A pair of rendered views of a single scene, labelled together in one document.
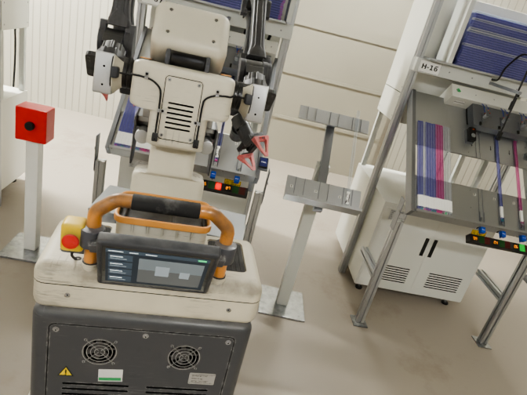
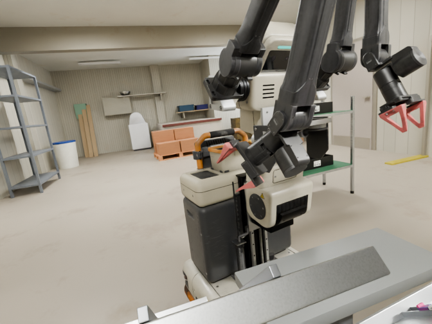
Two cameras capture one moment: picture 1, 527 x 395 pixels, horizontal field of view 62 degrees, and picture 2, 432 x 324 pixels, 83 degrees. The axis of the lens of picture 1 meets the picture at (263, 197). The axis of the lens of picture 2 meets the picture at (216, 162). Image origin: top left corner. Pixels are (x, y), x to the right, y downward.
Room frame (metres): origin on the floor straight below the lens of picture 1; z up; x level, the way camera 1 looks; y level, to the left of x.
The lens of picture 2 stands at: (2.17, -0.13, 1.11)
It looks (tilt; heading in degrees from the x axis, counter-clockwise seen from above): 12 degrees down; 167
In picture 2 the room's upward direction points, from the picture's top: 6 degrees counter-clockwise
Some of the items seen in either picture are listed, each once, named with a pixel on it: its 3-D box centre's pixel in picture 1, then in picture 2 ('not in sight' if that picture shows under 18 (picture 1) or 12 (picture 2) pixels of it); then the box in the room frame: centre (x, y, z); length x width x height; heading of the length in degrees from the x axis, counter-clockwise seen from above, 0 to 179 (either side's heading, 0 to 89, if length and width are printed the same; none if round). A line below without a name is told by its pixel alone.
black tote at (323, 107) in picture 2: not in sight; (306, 109); (-0.24, 1.48, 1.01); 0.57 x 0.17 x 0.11; 98
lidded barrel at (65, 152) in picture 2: not in sight; (66, 154); (-5.35, -2.67, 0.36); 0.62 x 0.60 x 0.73; 4
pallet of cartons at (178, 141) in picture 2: not in sight; (175, 142); (-4.57, 0.32, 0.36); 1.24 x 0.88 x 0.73; 95
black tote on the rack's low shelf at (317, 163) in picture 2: not in sight; (308, 162); (-0.24, 1.48, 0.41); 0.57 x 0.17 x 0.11; 98
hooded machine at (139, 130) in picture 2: not in sight; (139, 130); (-7.20, -0.75, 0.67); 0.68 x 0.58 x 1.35; 94
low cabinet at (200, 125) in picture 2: not in sight; (187, 133); (-6.47, 0.89, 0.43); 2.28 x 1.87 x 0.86; 4
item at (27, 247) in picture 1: (33, 182); not in sight; (1.94, 1.12, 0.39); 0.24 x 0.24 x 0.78; 8
